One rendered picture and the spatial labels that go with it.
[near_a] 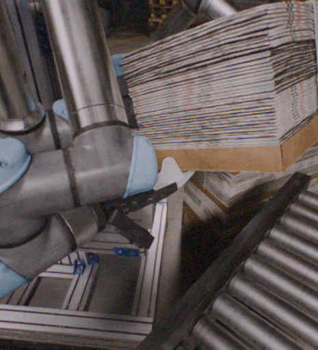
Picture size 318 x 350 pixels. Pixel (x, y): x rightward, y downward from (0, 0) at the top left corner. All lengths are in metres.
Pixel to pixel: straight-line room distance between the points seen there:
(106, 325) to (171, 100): 0.94
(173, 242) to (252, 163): 1.36
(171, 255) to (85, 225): 1.31
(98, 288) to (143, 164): 1.05
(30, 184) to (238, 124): 0.30
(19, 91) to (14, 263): 0.39
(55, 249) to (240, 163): 0.30
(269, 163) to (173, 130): 0.19
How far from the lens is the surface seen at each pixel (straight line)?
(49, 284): 1.43
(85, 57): 0.40
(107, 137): 0.35
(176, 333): 0.58
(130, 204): 0.48
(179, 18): 1.18
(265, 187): 1.52
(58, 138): 0.75
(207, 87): 0.47
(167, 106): 0.53
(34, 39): 0.92
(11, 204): 0.35
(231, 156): 0.47
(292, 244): 0.78
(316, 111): 0.60
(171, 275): 1.63
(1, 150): 0.35
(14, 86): 0.67
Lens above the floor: 1.31
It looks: 35 degrees down
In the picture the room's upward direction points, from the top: straight up
